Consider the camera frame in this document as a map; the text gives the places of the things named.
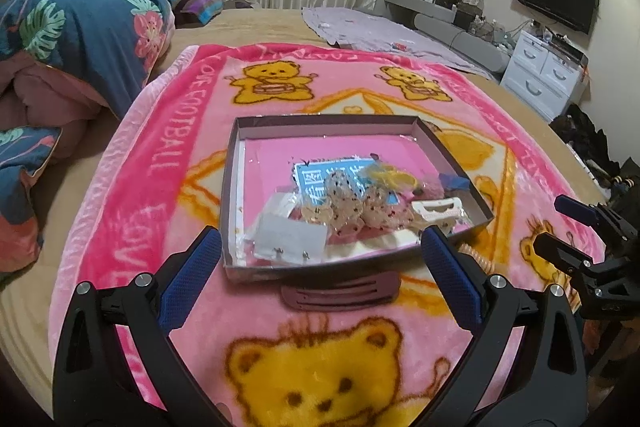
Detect peach spiral hair tie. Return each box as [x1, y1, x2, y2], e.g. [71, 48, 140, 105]
[456, 241, 497, 273]

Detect white claw hair clip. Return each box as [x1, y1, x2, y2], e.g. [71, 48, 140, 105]
[411, 197, 472, 235]

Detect small blue box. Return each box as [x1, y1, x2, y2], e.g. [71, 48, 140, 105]
[438, 172, 471, 193]

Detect dark maroon hair clip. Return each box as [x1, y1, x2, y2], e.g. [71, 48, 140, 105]
[280, 271, 400, 312]

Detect clear bag yellow hair ties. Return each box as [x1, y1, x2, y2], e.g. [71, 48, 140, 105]
[357, 152, 426, 195]

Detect sheer dotted bow hair clip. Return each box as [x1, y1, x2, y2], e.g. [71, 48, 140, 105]
[322, 170, 416, 239]

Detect white earring card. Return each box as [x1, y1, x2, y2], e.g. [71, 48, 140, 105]
[253, 213, 329, 265]

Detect clear beige claw clip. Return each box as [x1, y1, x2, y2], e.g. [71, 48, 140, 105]
[300, 202, 334, 225]

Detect clear plastic packet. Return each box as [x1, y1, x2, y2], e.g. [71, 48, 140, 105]
[245, 191, 299, 247]

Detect dark clothes pile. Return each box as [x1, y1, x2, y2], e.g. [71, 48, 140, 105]
[549, 103, 639, 208]

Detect white drawer cabinet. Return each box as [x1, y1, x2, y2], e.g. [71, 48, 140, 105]
[500, 31, 587, 124]

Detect pink cartoon bear blanket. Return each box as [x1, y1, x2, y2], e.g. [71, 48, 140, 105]
[46, 42, 609, 427]

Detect grey dressing table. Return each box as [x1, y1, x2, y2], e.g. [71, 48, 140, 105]
[384, 0, 511, 78]

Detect lilac bed sheet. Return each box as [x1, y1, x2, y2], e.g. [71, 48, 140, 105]
[302, 8, 498, 82]

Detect shallow cardboard box tray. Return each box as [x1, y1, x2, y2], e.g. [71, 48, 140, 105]
[220, 115, 494, 283]

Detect blue floral quilt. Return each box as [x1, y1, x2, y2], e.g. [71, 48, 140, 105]
[1, 0, 175, 277]

